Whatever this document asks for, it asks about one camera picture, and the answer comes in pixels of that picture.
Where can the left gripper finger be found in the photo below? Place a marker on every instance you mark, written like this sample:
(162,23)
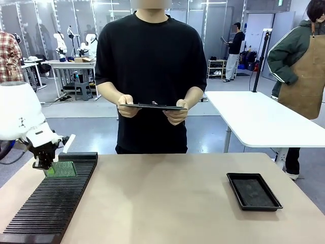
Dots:
(37,164)
(50,167)

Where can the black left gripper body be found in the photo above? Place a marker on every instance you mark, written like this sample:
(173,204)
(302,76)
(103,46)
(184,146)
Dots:
(47,151)

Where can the green PCB board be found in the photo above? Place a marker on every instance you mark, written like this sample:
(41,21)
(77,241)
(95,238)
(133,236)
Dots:
(64,169)

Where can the black clipboard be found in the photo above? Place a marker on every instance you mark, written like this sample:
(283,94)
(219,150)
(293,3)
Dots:
(152,106)

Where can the person's left forearm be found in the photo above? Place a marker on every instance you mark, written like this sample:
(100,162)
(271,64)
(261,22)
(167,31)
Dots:
(194,95)

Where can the person's right forearm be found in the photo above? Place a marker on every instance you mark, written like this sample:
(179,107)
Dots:
(109,91)

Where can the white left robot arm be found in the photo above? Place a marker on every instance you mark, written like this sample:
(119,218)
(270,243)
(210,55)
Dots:
(17,109)

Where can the black slotted PCB rack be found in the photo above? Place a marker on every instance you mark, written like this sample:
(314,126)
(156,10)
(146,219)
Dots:
(50,200)

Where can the person's right hand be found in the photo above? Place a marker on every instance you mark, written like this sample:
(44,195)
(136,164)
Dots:
(127,109)

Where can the person's left hand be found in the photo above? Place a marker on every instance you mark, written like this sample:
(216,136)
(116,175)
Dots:
(176,117)

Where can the grey plastic stool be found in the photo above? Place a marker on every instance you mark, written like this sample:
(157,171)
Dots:
(83,89)

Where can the small white background desk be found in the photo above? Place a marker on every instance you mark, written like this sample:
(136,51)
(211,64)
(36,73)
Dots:
(33,66)

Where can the white background workbench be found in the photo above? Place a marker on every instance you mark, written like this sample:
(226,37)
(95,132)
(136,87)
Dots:
(68,64)

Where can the cardboard box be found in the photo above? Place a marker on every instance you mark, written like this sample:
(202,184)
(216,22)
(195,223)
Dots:
(83,60)

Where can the mannequin in plaid shirt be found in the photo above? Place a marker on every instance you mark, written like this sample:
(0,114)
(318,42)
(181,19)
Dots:
(8,58)

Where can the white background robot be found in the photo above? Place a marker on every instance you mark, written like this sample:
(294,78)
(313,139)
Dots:
(61,45)
(89,45)

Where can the person in black t-shirt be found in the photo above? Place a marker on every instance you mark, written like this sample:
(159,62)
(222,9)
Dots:
(151,63)

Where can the white shoe rack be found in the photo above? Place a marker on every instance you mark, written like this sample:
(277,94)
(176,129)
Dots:
(218,68)

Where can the black plastic tray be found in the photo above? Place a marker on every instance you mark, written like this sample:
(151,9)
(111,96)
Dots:
(254,191)

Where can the open laptop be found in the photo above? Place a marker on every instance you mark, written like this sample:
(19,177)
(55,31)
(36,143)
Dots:
(224,40)

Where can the background person in black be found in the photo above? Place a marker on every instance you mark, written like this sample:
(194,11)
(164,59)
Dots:
(236,53)

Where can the white side table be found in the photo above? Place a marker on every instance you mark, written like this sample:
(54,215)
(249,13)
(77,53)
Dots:
(266,119)

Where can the dark bags pile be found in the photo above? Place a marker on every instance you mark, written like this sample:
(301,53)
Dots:
(248,59)

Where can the black tripod pole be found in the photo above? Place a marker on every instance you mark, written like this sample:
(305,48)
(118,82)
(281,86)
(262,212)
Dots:
(261,61)

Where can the person in brown apron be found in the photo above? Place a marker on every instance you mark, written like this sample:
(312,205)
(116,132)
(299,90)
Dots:
(302,63)

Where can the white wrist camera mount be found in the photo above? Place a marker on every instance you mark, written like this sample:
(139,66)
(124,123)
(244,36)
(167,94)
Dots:
(69,143)

